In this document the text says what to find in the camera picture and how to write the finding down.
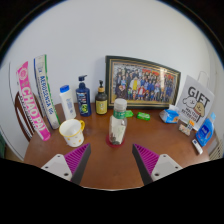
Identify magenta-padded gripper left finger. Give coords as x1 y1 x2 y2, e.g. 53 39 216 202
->
40 143 92 185

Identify white bottle with blue cap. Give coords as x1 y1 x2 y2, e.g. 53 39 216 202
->
59 84 77 121

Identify framed group photo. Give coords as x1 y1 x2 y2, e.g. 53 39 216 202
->
104 55 182 110

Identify white radiator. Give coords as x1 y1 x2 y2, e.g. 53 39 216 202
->
208 139 224 160

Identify cream mug with yellow rim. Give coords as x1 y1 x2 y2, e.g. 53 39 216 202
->
58 118 86 148

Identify tall pink tube box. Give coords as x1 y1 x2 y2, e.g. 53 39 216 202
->
15 61 52 142

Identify dark blue pump bottle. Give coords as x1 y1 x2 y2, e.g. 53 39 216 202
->
75 74 93 118

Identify blue detergent bottle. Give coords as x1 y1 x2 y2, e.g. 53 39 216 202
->
194 111 217 148

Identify white remote control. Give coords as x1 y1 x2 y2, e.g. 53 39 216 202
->
191 138 204 155

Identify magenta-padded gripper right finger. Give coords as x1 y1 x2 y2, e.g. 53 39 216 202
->
131 143 184 186

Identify clear green-labelled drink bottle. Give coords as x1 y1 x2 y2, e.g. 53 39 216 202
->
108 98 128 146

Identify white paper gift bag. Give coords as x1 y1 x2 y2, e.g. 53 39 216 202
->
175 70 215 132

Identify tall white blue-green tube box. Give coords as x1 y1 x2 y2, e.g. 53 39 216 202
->
33 54 61 130

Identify small beige snack packet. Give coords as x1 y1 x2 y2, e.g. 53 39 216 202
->
178 123 192 137

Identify dark pump bottle yellow label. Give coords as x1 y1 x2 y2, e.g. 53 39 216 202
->
94 79 109 116

